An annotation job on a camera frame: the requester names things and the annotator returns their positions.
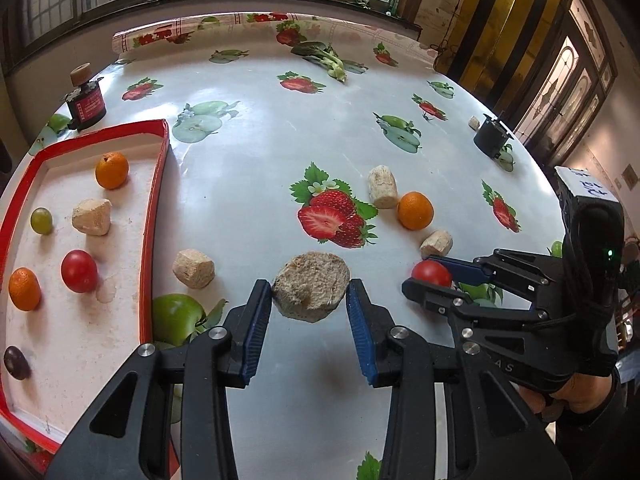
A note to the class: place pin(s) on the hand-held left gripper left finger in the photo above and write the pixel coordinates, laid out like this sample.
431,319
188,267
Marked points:
255,330

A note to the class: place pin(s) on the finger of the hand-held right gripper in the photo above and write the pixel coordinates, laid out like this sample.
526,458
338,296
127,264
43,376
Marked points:
430,296
465,270

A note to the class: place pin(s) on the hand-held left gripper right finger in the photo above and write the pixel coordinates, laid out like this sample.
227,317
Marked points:
360,330

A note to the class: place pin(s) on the red tomato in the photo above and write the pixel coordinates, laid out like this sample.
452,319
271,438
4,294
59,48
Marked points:
79,270
430,272

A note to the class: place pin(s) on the large round beige dried chunk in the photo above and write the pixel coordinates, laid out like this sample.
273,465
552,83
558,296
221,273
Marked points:
311,287

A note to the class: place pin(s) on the red rimmed white tray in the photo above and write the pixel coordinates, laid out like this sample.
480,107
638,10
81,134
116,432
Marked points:
120,260

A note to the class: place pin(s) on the beige blocky dried chunk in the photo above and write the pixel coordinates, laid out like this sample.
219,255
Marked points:
91,217

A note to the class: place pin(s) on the orange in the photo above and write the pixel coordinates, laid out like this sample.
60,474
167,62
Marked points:
112,170
415,210
24,288

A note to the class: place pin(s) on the green grape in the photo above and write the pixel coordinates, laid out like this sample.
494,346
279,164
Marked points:
41,220

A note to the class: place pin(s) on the dark purple plum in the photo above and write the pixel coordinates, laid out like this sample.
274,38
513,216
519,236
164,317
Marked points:
16,362

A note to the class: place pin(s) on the person's right hand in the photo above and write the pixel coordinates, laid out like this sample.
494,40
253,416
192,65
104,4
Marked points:
570,397

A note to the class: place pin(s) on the small beige dried chunk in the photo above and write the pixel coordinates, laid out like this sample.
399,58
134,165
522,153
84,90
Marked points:
436,244

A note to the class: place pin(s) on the beige faceted dried chunk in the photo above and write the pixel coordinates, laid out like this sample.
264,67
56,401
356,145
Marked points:
194,268

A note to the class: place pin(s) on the beige cylindrical dried chunk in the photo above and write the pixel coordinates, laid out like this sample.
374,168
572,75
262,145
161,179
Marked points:
382,187

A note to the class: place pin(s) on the black can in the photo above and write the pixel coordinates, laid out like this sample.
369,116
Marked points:
492,137

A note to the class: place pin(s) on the tiny beige chunk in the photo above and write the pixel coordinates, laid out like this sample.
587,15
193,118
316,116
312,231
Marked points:
473,122

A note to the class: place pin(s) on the stained glass wooden door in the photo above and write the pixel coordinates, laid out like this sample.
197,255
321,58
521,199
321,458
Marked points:
575,90

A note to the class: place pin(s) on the yellow and black striped panel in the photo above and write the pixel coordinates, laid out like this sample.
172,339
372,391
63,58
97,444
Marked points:
500,35

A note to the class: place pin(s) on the green leafy vegetable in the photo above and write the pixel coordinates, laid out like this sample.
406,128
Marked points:
327,60

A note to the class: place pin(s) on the green bottle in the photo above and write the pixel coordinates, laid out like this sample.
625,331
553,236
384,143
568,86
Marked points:
396,2

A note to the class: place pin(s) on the black jar with red label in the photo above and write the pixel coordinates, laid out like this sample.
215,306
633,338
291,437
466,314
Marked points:
87,106

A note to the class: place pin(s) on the brown cork stopper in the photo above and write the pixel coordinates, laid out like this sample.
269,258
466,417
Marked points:
80,74

